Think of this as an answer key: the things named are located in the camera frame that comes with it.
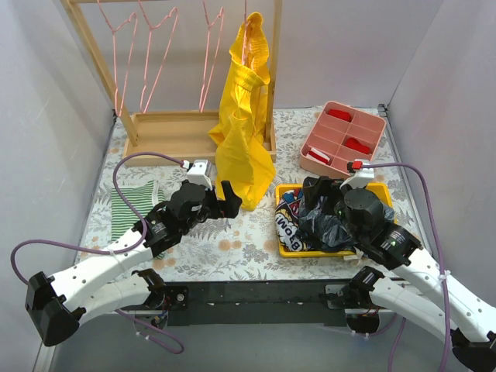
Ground wooden clothes rack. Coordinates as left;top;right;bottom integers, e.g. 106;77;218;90
60;1;282;167

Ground pink hanger holding yellow shorts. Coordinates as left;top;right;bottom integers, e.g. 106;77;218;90
241;0;250;67

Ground yellow plastic tray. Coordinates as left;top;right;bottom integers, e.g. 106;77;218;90
274;181;398;259

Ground yellow shorts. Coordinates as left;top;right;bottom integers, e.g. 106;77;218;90
208;12;275;211

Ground colorful comic-print garment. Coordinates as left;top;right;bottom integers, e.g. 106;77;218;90
274;184;308;258

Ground red folded sock top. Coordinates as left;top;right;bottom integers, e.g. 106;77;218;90
327;108;353;122

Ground red folded sock middle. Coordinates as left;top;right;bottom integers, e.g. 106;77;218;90
344;137;371;154

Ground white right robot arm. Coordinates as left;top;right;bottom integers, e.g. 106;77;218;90
303;177;495;371

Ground green white striped garment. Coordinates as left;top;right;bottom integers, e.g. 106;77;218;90
111;181;165;241

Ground dark leaf-print shorts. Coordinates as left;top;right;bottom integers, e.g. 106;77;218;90
297;195;396;253

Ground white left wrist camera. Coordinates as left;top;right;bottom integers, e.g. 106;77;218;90
187;160;212;190

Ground red folded sock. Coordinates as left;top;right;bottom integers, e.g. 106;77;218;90
327;108;353;122
344;137;371;154

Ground floral patterned table mat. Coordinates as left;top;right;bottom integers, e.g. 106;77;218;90
80;106;425;281

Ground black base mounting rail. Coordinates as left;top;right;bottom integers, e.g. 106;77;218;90
167;279;348;327

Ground red white striped sock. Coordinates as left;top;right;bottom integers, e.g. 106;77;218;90
307;147;332;165

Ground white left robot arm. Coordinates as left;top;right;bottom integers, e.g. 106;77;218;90
25;181;242;346

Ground pink divided organizer box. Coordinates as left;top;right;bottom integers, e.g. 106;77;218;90
300;101;386;178

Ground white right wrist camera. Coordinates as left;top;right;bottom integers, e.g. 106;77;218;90
340;159;375;191

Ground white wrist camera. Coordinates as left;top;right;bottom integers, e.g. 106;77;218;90
340;159;375;191
187;160;212;190

